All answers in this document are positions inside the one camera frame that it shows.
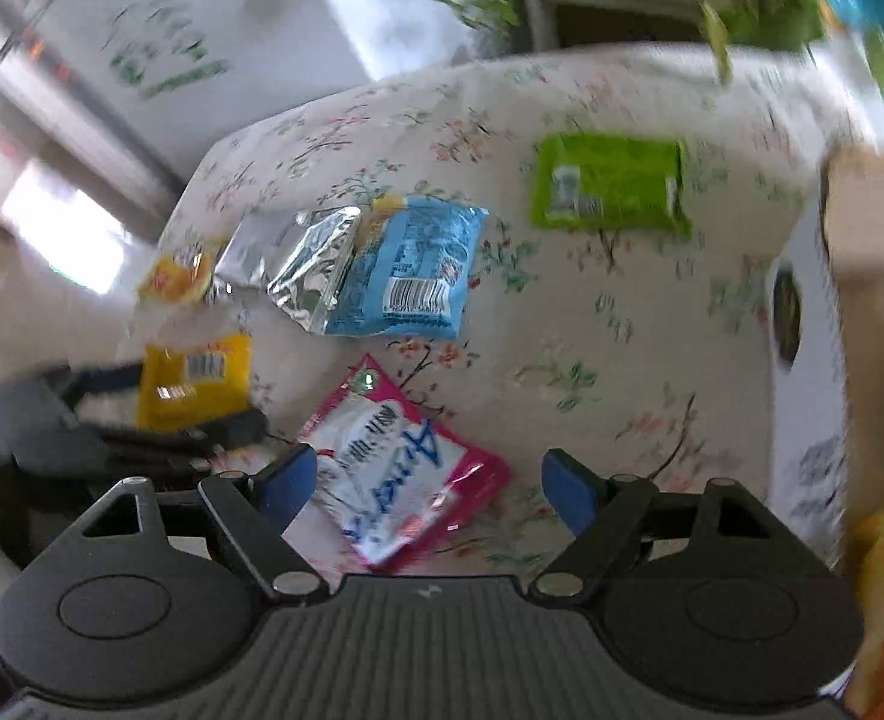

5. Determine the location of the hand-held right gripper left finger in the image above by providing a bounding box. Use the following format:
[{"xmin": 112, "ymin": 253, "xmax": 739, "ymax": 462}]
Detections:
[{"xmin": 74, "ymin": 444, "xmax": 330, "ymax": 605}]

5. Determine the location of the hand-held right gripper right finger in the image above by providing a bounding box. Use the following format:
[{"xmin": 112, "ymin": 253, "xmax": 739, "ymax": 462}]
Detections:
[{"xmin": 528, "ymin": 448, "xmax": 780, "ymax": 605}]

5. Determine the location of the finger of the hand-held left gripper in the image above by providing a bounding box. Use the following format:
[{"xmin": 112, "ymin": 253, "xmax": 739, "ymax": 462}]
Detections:
[
  {"xmin": 86, "ymin": 409, "xmax": 269, "ymax": 460},
  {"xmin": 52, "ymin": 364, "xmax": 147, "ymax": 400}
]

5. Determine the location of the large yellow snack packet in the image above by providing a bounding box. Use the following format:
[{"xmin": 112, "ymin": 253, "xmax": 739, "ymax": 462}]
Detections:
[{"xmin": 136, "ymin": 334, "xmax": 254, "ymax": 432}]

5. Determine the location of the pink white snack packet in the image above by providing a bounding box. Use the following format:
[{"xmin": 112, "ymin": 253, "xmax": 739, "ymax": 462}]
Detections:
[{"xmin": 296, "ymin": 354, "xmax": 514, "ymax": 571}]

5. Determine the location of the small yellow snack packet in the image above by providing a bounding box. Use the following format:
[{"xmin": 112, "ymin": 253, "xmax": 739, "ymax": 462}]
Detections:
[{"xmin": 138, "ymin": 240, "xmax": 222, "ymax": 307}]

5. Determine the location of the silver foil snack packet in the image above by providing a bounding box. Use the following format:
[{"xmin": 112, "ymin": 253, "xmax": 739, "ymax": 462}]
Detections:
[{"xmin": 213, "ymin": 204, "xmax": 364, "ymax": 332}]

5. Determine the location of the blue snack packet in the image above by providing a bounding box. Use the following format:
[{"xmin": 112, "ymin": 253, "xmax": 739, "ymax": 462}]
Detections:
[{"xmin": 324, "ymin": 195, "xmax": 490, "ymax": 340}]

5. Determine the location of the cardboard box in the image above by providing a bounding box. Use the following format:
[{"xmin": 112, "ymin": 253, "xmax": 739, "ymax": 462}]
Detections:
[{"xmin": 764, "ymin": 146, "xmax": 884, "ymax": 720}]

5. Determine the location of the green snack packet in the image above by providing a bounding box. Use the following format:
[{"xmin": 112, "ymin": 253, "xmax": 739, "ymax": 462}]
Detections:
[{"xmin": 530, "ymin": 133, "xmax": 694, "ymax": 237}]

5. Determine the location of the floral tablecloth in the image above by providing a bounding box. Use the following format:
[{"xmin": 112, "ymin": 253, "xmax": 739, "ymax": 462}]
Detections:
[{"xmin": 116, "ymin": 41, "xmax": 863, "ymax": 578}]

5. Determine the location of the white refrigerator with tree print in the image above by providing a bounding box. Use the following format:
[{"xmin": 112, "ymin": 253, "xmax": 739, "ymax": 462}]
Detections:
[{"xmin": 0, "ymin": 0, "xmax": 503, "ymax": 188}]

